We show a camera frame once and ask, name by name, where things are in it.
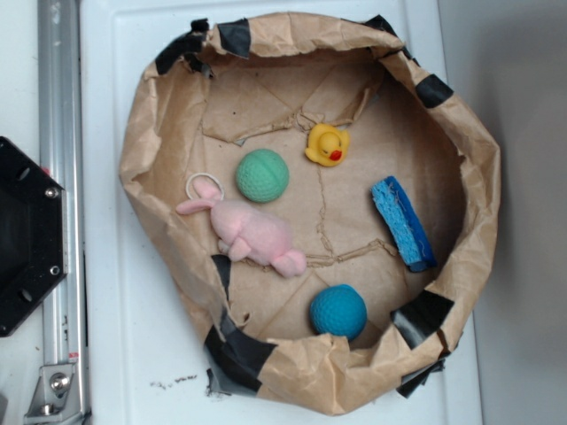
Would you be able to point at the yellow rubber duck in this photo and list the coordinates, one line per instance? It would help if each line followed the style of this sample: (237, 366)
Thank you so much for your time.
(327, 145)

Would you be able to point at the brown paper bag bin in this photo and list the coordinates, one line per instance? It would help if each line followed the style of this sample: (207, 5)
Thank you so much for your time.
(218, 92)

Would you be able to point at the pink plush bunny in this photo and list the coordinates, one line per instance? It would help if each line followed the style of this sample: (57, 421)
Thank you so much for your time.
(244, 232)

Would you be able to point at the green foam ball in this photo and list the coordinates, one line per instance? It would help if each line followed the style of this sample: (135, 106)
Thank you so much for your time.
(262, 176)

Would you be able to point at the blue foam ball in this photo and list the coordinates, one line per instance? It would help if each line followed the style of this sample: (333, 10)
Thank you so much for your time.
(339, 310)

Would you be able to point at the blue sponge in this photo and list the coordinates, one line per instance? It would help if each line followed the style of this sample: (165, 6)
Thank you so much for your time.
(394, 206)

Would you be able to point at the white tray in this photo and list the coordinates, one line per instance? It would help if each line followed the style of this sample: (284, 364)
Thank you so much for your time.
(146, 363)

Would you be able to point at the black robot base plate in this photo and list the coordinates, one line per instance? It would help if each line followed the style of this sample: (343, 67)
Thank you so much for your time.
(32, 236)

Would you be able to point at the aluminium extrusion rail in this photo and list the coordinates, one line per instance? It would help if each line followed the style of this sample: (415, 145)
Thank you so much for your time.
(62, 391)

